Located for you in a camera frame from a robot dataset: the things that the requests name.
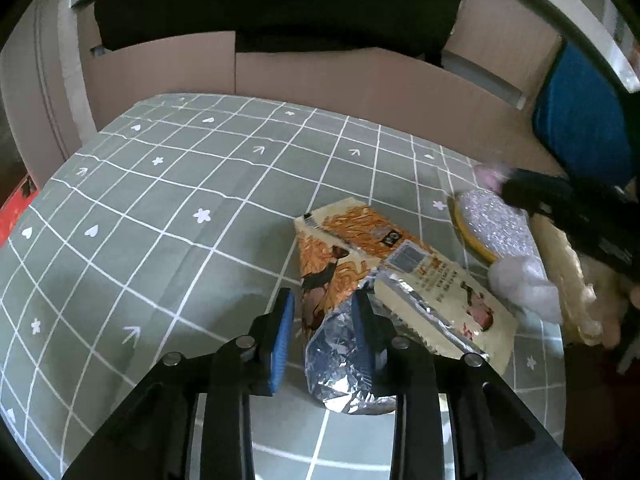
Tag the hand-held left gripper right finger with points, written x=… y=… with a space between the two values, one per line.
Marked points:
x=362 y=345

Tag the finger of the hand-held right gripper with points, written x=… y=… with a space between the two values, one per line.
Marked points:
x=525 y=190

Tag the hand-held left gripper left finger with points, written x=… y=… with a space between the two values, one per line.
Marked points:
x=281 y=345

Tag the pink packet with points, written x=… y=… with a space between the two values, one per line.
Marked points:
x=490 y=175

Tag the cream plastic bag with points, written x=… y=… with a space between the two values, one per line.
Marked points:
x=570 y=280

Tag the orange cream foil snack packet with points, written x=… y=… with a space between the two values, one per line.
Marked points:
x=345 y=270

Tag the person's right hand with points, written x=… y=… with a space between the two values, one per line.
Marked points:
x=617 y=327

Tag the silver glitter round disc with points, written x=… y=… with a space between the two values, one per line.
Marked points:
x=495 y=222

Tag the crumpled white tissue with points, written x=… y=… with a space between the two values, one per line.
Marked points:
x=525 y=282

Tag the blue chair cushion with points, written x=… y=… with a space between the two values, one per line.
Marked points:
x=580 y=115

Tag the green checked tablecloth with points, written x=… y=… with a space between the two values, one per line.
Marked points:
x=150 y=220

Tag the red box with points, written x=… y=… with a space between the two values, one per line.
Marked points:
x=15 y=205

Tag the black cloth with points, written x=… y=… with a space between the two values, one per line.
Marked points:
x=280 y=5

